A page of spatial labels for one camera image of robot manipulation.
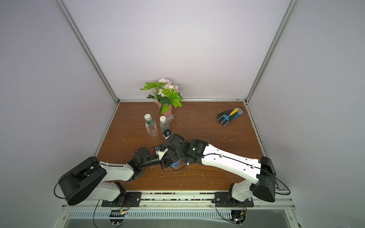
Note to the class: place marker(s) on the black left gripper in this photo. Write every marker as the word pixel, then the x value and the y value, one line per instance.
pixel 164 163

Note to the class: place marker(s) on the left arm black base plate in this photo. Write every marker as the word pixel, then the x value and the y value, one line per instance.
pixel 127 199

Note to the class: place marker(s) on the aluminium corner frame post right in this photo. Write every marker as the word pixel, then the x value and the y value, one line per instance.
pixel 286 17

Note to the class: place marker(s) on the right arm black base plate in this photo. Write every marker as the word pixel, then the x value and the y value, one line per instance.
pixel 228 201

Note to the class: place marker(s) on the teal print clear bottle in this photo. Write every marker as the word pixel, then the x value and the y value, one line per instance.
pixel 164 126

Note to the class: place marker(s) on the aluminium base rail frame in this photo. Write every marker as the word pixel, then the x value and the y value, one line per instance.
pixel 182 209

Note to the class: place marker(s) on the pink vase with flowers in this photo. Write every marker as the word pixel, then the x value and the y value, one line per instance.
pixel 165 95

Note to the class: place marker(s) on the blue label water bottle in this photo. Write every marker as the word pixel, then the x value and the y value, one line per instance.
pixel 176 164

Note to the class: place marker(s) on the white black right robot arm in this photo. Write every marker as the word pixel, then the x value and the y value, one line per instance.
pixel 259 174

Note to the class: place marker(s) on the white bottle cap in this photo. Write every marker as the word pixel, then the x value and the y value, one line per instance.
pixel 163 119
pixel 147 117

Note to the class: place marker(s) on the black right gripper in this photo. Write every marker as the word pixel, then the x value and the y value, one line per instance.
pixel 171 139

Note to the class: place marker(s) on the aluminium corner frame post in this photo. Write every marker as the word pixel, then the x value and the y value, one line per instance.
pixel 82 42
pixel 286 17

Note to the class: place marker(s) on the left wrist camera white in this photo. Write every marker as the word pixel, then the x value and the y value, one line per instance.
pixel 160 151

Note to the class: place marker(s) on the aluminium corner frame post left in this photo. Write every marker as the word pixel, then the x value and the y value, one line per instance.
pixel 82 42

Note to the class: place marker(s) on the blue yellow garden hand rake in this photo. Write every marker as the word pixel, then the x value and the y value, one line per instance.
pixel 225 117

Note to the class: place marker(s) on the green label clear bottle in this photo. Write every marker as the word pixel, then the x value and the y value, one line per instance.
pixel 151 128

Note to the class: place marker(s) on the black blue work glove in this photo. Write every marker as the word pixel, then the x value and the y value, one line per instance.
pixel 240 112

